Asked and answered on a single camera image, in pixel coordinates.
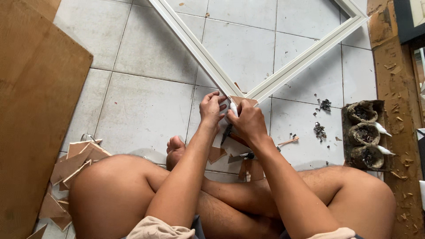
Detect person's left hand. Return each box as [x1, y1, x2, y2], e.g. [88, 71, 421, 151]
[199, 91, 229, 129]

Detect person's right hand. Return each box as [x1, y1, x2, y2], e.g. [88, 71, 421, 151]
[227, 99, 269, 144]

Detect brown triangular plywood gusset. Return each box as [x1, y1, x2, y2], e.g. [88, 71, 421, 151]
[230, 96, 259, 107]

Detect black utility knife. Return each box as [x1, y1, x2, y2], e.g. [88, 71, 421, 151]
[228, 152, 255, 164]

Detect brown plywood offcut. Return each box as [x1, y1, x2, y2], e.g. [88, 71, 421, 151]
[238, 160, 248, 181]
[246, 159, 265, 182]
[207, 146, 228, 165]

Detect thin wooden strip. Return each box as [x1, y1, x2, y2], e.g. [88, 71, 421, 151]
[278, 136, 300, 146]

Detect pile of metal staples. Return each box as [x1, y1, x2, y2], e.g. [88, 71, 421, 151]
[313, 122, 328, 140]
[312, 98, 332, 117]

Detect dark wooden tray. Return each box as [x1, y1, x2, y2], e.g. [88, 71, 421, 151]
[341, 100, 391, 172]

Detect round woven staple container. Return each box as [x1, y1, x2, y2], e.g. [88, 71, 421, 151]
[347, 101, 379, 124]
[350, 145, 385, 170]
[348, 123, 381, 146]

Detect grey shorts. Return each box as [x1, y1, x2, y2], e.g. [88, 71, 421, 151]
[191, 215, 366, 239]

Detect person's right leg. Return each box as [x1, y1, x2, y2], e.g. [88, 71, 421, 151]
[165, 135, 397, 239]

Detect person's leg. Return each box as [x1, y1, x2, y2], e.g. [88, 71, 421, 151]
[69, 154, 286, 239]
[165, 135, 397, 239]

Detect white glue bottle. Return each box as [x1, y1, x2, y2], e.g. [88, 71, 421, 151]
[373, 121, 393, 137]
[375, 145, 396, 156]

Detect person's left leg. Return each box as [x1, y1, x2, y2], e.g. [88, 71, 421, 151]
[69, 154, 286, 239]

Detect beige shirt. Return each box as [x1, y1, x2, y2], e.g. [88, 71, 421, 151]
[126, 216, 358, 239]

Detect long brown wooden board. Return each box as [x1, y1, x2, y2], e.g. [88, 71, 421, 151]
[367, 0, 425, 239]

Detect scattered wood chips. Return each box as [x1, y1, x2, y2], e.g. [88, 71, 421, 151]
[384, 61, 419, 233]

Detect heap of plywood triangles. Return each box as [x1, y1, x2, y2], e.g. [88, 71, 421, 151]
[27, 139, 113, 239]

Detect large brown plywood sheet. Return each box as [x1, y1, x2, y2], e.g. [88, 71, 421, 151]
[0, 0, 94, 239]

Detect hammer with wooden handle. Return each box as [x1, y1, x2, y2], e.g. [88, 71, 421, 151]
[220, 123, 250, 148]

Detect white picture frame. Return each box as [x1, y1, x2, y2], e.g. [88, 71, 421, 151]
[148, 0, 370, 105]

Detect dark picture frame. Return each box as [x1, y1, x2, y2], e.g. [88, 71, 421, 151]
[393, 0, 425, 45]

